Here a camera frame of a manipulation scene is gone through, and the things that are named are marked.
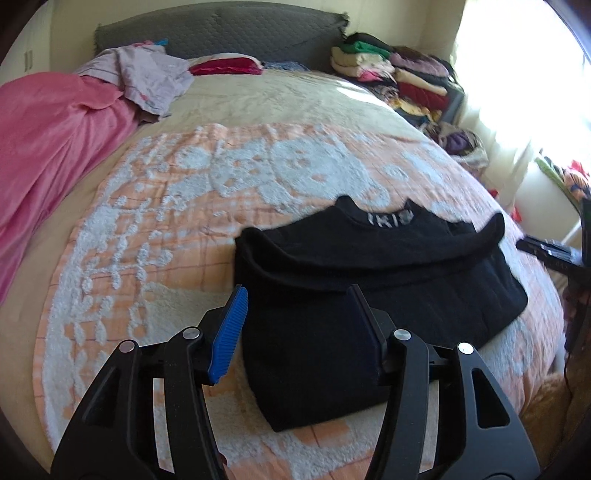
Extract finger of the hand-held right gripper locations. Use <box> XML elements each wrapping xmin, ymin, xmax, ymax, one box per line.
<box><xmin>516</xmin><ymin>236</ymin><xmax>574</xmax><ymax>268</ymax></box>

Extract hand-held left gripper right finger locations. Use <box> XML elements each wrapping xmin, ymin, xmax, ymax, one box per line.
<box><xmin>347</xmin><ymin>284</ymin><xmax>541</xmax><ymax>480</ymax></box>

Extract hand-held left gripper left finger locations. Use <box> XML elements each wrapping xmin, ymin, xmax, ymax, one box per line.
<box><xmin>51</xmin><ymin>285</ymin><xmax>250</xmax><ymax>480</ymax></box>

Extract black sweater with orange cuffs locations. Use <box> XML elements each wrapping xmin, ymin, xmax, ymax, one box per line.
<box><xmin>234</xmin><ymin>195</ymin><xmax>528</xmax><ymax>433</ymax></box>

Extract basket of crumpled clothes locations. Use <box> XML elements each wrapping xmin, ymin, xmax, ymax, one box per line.
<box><xmin>422</xmin><ymin>122</ymin><xmax>490</xmax><ymax>172</ymax></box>

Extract pile of folded clothes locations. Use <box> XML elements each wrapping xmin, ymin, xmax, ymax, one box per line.
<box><xmin>330</xmin><ymin>32</ymin><xmax>465</xmax><ymax>127</ymax></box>

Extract colourful floral cloth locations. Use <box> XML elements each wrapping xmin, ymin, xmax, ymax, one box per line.
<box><xmin>534</xmin><ymin>156</ymin><xmax>591</xmax><ymax>206</ymax></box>

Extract tan plush cloth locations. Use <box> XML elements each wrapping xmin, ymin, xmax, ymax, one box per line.
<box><xmin>519</xmin><ymin>369</ymin><xmax>585</xmax><ymax>464</ymax></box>

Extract beige orange patterned blanket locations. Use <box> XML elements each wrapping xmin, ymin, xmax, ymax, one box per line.
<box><xmin>0</xmin><ymin>69</ymin><xmax>566</xmax><ymax>476</ymax></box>

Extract pink blanket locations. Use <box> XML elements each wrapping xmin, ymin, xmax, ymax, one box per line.
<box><xmin>0</xmin><ymin>73</ymin><xmax>139</xmax><ymax>305</ymax></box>

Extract red pillow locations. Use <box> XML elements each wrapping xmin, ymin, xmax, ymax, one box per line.
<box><xmin>188</xmin><ymin>54</ymin><xmax>265</xmax><ymax>77</ymax></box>

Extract lilac crumpled cloth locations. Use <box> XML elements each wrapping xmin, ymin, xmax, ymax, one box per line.
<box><xmin>74</xmin><ymin>41</ymin><xmax>195</xmax><ymax>121</ymax></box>

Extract grey padded headboard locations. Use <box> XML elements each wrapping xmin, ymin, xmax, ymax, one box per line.
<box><xmin>93</xmin><ymin>6</ymin><xmax>349</xmax><ymax>72</ymax></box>

